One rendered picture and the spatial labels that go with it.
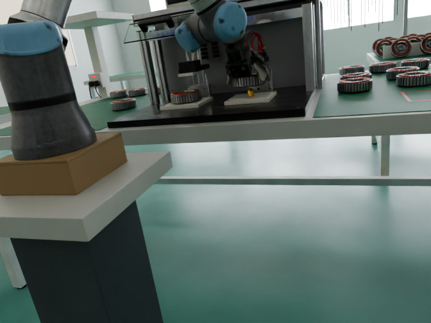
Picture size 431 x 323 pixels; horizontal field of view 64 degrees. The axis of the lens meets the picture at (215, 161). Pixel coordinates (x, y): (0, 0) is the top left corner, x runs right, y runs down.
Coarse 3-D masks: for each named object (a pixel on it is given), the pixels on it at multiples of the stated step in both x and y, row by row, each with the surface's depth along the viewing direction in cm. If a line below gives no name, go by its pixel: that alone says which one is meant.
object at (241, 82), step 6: (234, 78) 114; (240, 78) 112; (246, 78) 111; (252, 78) 111; (258, 78) 111; (234, 84) 114; (240, 84) 112; (246, 84) 112; (252, 84) 111; (258, 84) 112
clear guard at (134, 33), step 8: (176, 16) 107; (184, 16) 105; (136, 24) 112; (160, 24) 107; (176, 24) 105; (128, 32) 111; (136, 32) 110; (152, 32) 107; (160, 32) 106; (168, 32) 105; (128, 40) 109; (136, 40) 108
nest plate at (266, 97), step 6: (234, 96) 123; (240, 96) 121; (246, 96) 119; (258, 96) 115; (264, 96) 114; (270, 96) 112; (228, 102) 114; (234, 102) 113; (240, 102) 112; (246, 102) 112; (252, 102) 111; (258, 102) 110; (264, 102) 110
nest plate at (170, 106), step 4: (200, 100) 125; (204, 100) 124; (208, 100) 126; (168, 104) 125; (172, 104) 124; (176, 104) 123; (180, 104) 121; (184, 104) 120; (188, 104) 119; (192, 104) 118; (196, 104) 118; (200, 104) 119; (160, 108) 123; (164, 108) 122; (168, 108) 122; (172, 108) 121; (176, 108) 120; (180, 108) 120
